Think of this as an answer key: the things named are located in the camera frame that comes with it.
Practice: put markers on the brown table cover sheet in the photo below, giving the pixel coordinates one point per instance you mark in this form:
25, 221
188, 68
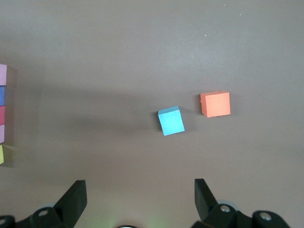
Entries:
118, 59

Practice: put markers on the blue foam cube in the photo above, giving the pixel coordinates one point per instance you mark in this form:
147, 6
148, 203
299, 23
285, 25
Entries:
171, 121

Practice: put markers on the yellow foam cube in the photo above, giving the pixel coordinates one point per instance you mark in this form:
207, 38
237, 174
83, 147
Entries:
1, 154

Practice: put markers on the orange foam cube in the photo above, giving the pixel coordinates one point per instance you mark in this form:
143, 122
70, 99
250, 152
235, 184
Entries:
216, 104

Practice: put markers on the red foam cube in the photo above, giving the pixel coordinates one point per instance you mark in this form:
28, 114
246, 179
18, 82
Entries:
2, 115

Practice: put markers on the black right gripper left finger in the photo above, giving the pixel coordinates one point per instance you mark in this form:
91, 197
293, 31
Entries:
52, 213

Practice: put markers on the pink foam cube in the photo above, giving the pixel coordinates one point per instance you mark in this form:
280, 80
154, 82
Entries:
2, 74
2, 134

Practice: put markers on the purple foam cube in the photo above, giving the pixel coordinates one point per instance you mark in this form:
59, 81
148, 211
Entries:
2, 95

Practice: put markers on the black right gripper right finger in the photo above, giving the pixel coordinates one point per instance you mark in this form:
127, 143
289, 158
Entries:
225, 216

